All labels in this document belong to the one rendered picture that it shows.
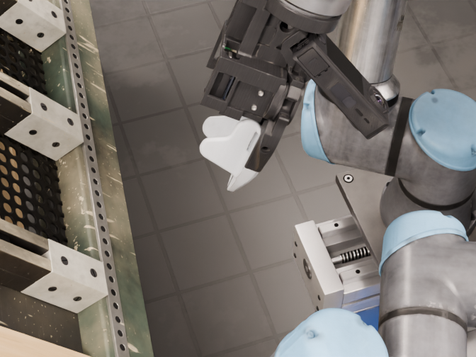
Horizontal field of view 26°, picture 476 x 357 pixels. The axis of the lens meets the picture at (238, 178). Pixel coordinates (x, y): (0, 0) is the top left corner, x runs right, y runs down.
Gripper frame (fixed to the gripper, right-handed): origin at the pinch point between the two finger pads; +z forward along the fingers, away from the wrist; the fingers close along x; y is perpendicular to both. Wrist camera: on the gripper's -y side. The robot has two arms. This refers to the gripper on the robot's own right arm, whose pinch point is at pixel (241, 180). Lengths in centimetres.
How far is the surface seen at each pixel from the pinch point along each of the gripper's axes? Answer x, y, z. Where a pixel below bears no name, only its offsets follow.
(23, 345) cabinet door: -26, 13, 58
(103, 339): -36, 1, 62
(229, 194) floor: -152, -31, 109
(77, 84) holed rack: -87, 18, 51
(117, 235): -59, 3, 60
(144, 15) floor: -216, 6, 99
